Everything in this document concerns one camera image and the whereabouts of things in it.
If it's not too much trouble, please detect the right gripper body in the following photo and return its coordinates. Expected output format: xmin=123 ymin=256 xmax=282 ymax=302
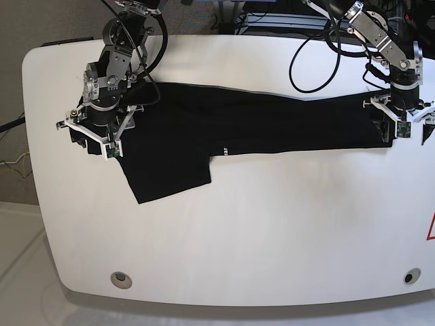
xmin=56 ymin=104 xmax=143 ymax=151

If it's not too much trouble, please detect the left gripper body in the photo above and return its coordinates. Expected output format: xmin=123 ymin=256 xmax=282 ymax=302
xmin=363 ymin=83 xmax=434 ymax=123

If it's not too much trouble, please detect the black T-shirt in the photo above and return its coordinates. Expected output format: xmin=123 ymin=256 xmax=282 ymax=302
xmin=118 ymin=83 xmax=394 ymax=203

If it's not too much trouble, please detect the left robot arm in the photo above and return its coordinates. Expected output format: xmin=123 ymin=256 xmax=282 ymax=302
xmin=305 ymin=1 xmax=434 ymax=143

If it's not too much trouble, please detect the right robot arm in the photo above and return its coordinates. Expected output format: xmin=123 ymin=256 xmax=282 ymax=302
xmin=57 ymin=1 xmax=434 ymax=158

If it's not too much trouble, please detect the red warning triangle sticker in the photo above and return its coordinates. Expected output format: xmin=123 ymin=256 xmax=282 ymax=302
xmin=426 ymin=214 xmax=435 ymax=240

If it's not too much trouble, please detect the right table grommet hole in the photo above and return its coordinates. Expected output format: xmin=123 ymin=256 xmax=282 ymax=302
xmin=404 ymin=268 xmax=421 ymax=285

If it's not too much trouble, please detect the table grommet hole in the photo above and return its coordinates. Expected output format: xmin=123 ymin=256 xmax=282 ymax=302
xmin=110 ymin=272 xmax=133 ymax=289
xmin=404 ymin=268 xmax=421 ymax=285

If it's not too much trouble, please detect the left table grommet hole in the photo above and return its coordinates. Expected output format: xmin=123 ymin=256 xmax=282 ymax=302
xmin=110 ymin=272 xmax=133 ymax=289

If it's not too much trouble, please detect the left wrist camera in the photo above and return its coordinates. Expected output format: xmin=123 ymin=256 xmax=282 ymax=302
xmin=396 ymin=121 xmax=412 ymax=139

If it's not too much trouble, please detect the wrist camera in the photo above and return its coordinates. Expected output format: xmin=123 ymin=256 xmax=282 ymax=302
xmin=396 ymin=121 xmax=412 ymax=139
xmin=102 ymin=141 xmax=123 ymax=160

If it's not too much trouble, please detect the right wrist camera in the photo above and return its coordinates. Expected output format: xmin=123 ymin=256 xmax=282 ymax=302
xmin=102 ymin=141 xmax=123 ymax=160

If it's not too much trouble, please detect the yellow floor cable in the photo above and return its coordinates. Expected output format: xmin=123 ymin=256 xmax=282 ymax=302
xmin=0 ymin=153 xmax=33 ymax=179

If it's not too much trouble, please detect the aluminium frame rail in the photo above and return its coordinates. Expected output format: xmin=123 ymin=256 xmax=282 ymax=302
xmin=234 ymin=12 xmax=408 ymax=43

